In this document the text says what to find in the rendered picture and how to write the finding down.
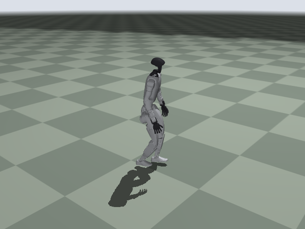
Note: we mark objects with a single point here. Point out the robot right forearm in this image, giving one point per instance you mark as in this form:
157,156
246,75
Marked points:
149,110

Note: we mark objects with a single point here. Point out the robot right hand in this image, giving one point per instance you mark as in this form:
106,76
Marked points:
156,126

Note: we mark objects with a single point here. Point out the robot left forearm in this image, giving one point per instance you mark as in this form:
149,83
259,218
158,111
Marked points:
159,97

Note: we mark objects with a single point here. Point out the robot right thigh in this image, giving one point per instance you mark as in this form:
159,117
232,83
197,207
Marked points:
146,119

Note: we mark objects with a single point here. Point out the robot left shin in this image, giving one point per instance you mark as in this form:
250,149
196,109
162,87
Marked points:
160,143

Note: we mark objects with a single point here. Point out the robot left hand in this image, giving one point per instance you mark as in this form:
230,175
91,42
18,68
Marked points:
165,111

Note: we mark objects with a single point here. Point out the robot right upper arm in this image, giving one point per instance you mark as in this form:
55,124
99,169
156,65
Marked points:
149,88

